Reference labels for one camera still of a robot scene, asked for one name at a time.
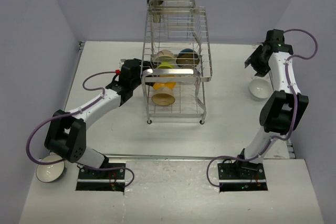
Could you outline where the beige patterned bowl upper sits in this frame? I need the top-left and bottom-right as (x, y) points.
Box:
(152, 49), (175, 63)

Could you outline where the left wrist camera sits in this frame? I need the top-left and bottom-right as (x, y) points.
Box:
(115, 59), (126, 75)

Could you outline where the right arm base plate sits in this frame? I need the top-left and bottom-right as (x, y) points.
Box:
(217, 159), (268, 192)

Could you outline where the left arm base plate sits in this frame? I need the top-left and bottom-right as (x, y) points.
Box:
(76, 163), (126, 193)

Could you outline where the dark blue bowl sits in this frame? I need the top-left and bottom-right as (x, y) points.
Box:
(176, 48), (200, 69)

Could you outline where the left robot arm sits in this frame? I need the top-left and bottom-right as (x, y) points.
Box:
(44, 58), (158, 178)

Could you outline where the beige bowl lower front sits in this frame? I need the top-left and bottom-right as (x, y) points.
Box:
(152, 87), (175, 106)

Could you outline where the aluminium table rail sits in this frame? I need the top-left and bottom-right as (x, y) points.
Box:
(106, 153), (238, 164)

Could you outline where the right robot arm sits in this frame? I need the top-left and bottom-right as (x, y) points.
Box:
(234, 29), (309, 178)

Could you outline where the steel perforated cutlery holder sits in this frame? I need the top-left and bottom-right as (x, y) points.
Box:
(146, 0), (163, 23)

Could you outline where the stainless steel dish rack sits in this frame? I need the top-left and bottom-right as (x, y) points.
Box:
(141, 0), (213, 124)

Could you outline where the lime green bowl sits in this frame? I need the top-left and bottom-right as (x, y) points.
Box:
(157, 62), (174, 77)

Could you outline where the white bowl dark outside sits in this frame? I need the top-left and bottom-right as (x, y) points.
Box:
(36, 154), (67, 183)

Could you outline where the yellow orange bowl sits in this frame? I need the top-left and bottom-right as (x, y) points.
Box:
(153, 82), (176, 90)

